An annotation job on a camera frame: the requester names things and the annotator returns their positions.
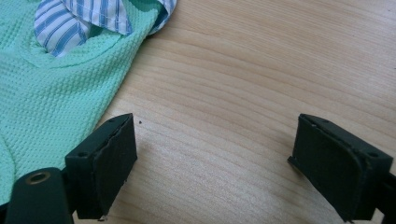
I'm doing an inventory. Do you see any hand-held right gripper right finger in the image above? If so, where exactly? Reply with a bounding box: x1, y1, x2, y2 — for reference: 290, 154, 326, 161
287, 113, 394, 222

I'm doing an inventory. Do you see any blue white striped shirt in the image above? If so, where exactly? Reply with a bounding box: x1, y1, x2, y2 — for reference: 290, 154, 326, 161
34, 0, 177, 58

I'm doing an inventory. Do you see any mint green waffle knit garment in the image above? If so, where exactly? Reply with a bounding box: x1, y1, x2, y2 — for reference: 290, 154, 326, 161
0, 0, 170, 206

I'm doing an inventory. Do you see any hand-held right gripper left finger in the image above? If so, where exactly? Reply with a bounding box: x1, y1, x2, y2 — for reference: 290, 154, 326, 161
64, 112, 138, 220

